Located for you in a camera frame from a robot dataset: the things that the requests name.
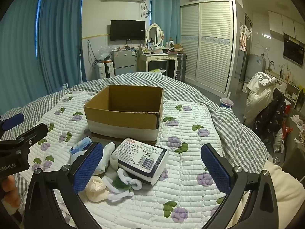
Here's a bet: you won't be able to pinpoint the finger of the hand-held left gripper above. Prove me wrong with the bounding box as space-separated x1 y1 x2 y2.
0 123 49 153
0 113 25 139

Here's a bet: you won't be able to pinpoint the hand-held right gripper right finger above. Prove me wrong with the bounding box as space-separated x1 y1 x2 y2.
201 144 279 229

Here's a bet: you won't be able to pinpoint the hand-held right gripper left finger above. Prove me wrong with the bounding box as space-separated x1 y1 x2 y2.
24 141 105 229

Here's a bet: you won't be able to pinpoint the cream cloth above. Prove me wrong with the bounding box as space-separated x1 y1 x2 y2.
84 175 110 202

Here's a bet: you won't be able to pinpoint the white sock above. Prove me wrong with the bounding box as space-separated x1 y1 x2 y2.
93 142 116 175

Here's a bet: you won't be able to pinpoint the small blue tissue packet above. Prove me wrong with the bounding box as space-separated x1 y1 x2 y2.
69 136 93 155

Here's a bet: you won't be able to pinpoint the white green chenille flower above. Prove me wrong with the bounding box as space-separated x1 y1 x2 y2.
102 168 143 202

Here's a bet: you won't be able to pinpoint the white tissue paper pack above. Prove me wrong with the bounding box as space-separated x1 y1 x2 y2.
111 137 169 186

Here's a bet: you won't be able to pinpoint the brown cardboard box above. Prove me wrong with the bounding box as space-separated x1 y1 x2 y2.
84 85 164 142

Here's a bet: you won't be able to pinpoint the person's left hand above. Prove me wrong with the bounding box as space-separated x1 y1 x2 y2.
0 175 21 199

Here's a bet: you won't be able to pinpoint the white quilted floral mat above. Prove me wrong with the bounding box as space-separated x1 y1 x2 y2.
14 91 270 229

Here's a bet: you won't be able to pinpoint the plastic drink cup with straw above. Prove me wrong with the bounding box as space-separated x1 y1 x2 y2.
219 92 233 109

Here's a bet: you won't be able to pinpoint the blue window curtain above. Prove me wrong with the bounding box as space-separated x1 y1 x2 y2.
38 0 84 94
150 0 182 46
0 0 40 115

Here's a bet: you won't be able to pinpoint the person's cream trouser leg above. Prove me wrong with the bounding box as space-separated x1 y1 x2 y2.
229 159 305 229

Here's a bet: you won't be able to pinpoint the chair with dark floral clothing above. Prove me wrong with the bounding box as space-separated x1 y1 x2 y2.
253 88 286 145

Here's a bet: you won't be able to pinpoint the white jacket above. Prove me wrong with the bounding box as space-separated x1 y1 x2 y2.
243 72 277 125

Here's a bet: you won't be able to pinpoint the white suitcase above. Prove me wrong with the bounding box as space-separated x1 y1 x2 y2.
96 61 115 79

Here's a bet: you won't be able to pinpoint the silver suitcase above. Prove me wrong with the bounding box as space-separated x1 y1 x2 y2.
167 53 187 83

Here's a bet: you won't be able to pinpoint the grey washing machine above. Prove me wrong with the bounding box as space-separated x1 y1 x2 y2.
246 54 266 82

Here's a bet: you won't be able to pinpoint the grey small fridge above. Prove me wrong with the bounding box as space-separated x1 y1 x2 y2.
112 50 138 77

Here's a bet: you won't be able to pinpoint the white louvred wardrobe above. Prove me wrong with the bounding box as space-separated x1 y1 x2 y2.
180 0 244 93

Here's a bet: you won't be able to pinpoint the white dressing table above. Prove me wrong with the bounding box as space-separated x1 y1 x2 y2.
137 52 180 77

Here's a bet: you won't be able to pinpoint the pink hanging garment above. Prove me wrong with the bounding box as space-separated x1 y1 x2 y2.
239 24 250 51

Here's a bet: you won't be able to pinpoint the black range hood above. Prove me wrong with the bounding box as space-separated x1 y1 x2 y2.
283 34 305 67

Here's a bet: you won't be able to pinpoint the white oval vanity mirror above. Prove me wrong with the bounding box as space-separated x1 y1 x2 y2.
146 23 165 48

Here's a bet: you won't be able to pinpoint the black wall television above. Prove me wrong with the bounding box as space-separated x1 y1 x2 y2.
110 20 146 41

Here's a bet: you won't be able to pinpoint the white wall cabinets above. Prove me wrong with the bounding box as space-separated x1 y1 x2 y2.
268 11 305 41

